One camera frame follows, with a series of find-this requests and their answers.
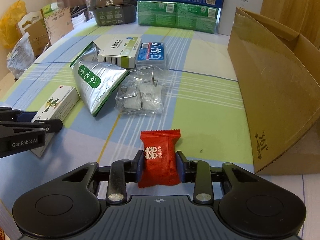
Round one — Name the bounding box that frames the red candy packet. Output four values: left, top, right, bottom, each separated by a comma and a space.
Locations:
138, 129, 181, 188

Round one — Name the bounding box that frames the white ointment box with plant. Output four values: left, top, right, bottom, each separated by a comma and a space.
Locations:
30, 84, 81, 158

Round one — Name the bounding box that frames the silver green foil pouch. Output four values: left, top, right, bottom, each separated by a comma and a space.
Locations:
70, 42, 129, 116

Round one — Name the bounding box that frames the yellow plastic bag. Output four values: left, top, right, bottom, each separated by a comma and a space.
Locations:
0, 0, 27, 49

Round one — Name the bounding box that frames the clear bag of metal hooks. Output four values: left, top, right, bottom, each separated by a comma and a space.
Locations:
115, 65, 169, 115

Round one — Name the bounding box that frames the brown paper bag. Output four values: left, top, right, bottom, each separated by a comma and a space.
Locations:
17, 7, 73, 56

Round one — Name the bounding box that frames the white green medicine box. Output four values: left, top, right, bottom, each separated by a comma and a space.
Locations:
93, 35, 142, 69

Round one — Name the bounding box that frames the blue label floss box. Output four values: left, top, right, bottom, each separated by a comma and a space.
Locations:
135, 42, 167, 69

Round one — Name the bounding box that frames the brown cardboard box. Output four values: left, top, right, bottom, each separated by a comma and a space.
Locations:
228, 8, 320, 175

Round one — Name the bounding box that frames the light green carton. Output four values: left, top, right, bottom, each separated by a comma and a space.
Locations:
137, 1, 220, 34

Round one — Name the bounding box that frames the white carton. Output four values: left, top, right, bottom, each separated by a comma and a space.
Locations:
217, 0, 263, 36

